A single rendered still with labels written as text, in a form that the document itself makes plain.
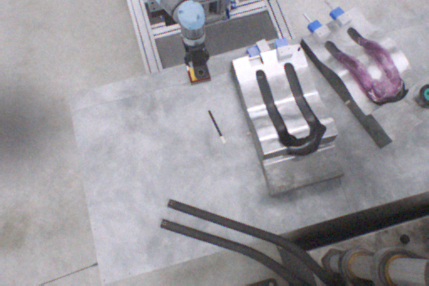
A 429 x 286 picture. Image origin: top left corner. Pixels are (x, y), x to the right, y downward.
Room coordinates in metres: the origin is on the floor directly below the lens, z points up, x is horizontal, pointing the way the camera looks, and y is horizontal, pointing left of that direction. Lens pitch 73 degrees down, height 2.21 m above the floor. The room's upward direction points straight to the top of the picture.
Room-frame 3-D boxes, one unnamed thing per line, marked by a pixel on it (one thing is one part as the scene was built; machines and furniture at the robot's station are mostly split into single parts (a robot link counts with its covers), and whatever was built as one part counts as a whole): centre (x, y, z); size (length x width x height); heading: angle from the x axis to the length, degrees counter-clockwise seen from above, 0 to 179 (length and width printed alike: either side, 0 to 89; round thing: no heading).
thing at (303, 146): (0.46, -0.25, 0.92); 0.35 x 0.16 x 0.09; 16
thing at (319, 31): (0.82, -0.37, 0.86); 0.13 x 0.05 x 0.05; 33
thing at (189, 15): (0.66, 0.08, 1.15); 0.09 x 0.08 x 0.11; 41
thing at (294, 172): (0.44, -0.25, 0.87); 0.50 x 0.26 x 0.14; 16
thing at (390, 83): (0.62, -0.56, 0.90); 0.26 x 0.18 x 0.08; 33
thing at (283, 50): (0.72, -0.24, 0.89); 0.13 x 0.05 x 0.05; 14
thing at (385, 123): (0.62, -0.57, 0.86); 0.50 x 0.26 x 0.11; 33
